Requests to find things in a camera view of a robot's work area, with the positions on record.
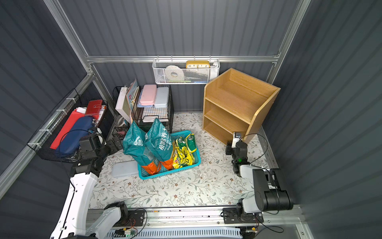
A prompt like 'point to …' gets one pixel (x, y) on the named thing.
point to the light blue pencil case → (162, 97)
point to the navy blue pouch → (70, 143)
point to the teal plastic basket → (144, 175)
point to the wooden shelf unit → (236, 102)
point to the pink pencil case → (148, 94)
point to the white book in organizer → (122, 106)
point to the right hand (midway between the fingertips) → (235, 144)
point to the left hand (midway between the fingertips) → (109, 142)
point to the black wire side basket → (42, 142)
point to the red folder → (67, 127)
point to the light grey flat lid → (125, 168)
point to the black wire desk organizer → (140, 114)
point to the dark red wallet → (93, 108)
